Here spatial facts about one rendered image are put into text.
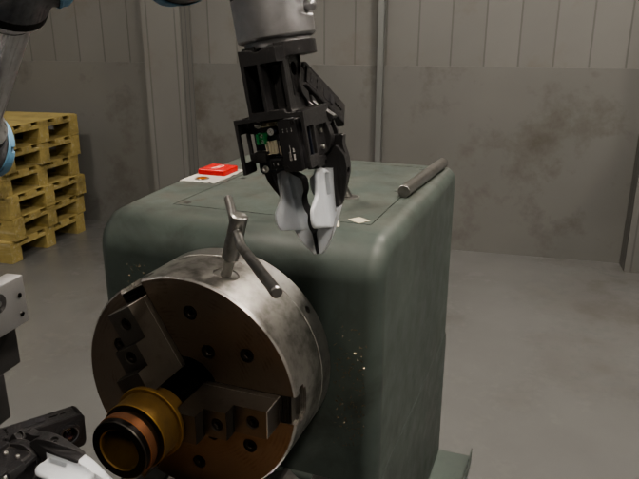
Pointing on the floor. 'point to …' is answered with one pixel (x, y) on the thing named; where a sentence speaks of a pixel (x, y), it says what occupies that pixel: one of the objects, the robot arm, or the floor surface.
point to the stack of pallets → (41, 183)
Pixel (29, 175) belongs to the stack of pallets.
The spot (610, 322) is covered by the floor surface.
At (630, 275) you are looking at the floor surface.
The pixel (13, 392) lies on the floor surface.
